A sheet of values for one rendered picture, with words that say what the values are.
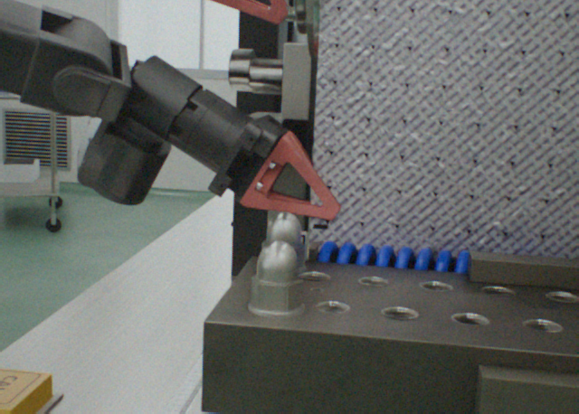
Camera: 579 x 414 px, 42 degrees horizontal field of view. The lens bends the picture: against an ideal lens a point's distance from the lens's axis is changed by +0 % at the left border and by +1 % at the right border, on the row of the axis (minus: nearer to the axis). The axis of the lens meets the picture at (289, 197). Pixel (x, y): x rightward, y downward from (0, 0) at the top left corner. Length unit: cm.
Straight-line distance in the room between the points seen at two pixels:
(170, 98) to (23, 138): 637
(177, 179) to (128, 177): 586
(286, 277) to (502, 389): 14
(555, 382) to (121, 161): 39
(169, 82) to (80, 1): 612
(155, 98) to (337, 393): 29
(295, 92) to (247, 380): 32
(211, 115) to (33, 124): 633
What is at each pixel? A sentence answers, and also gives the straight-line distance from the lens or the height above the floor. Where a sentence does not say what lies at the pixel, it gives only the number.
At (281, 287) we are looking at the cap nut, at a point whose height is 105.
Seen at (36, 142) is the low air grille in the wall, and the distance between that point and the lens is 693.
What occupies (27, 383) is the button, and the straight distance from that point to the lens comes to 66.
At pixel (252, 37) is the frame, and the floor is 122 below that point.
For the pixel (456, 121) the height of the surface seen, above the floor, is 115.
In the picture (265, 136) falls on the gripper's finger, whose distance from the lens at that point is 59.
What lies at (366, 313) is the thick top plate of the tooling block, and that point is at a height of 103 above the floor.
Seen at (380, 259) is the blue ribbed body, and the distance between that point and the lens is 61.
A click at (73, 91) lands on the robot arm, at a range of 60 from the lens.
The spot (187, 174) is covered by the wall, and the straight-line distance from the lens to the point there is 649.
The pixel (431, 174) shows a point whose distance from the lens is 63.
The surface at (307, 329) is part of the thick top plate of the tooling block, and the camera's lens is 46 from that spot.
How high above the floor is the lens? 119
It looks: 10 degrees down
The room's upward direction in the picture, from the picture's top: 2 degrees clockwise
